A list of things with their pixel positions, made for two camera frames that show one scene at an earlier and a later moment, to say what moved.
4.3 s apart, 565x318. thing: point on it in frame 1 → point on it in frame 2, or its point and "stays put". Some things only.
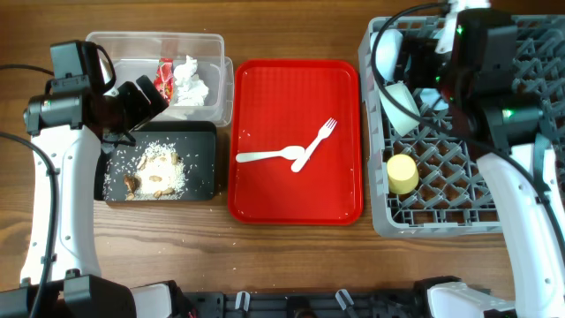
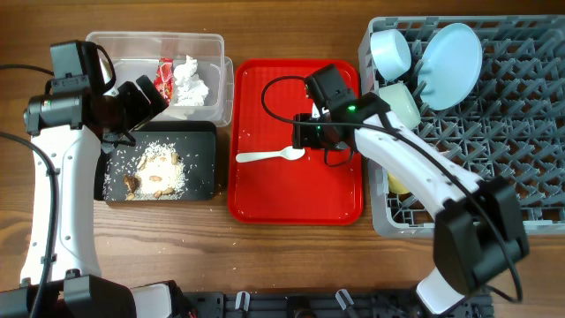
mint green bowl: x=403 y=120 stays put
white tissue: x=191 y=88 stays put
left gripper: x=142 y=109 stays put
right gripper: x=423 y=53 → x=302 y=137
